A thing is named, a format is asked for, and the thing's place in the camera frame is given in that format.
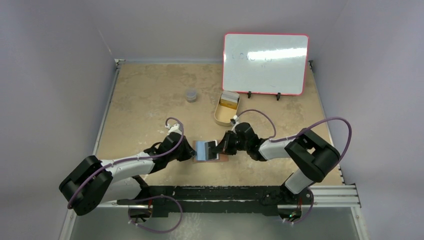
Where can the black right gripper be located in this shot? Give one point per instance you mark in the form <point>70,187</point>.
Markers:
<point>224,144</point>

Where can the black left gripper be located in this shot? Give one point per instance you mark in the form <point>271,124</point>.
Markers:
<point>189,152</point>

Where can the grey credit card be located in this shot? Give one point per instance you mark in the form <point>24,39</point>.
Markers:
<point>210,153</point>

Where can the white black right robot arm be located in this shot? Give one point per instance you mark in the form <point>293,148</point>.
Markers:
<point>313,156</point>

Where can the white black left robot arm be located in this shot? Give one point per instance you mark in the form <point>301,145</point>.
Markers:
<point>91,182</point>

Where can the stack of cards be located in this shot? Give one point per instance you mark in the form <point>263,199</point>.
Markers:
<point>229,100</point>

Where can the beige oval plastic tray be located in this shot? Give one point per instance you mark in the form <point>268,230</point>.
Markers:
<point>222,115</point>

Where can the red framed whiteboard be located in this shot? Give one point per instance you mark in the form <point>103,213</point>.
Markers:
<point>265,63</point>

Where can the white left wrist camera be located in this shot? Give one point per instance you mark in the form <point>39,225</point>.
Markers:
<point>175,128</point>

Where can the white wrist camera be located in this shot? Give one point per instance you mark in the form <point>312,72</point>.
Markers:
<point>234,120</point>
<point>175,128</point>

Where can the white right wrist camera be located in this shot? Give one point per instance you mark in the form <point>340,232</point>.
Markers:
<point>234,120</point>

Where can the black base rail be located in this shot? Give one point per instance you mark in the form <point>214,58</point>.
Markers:
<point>266,200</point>

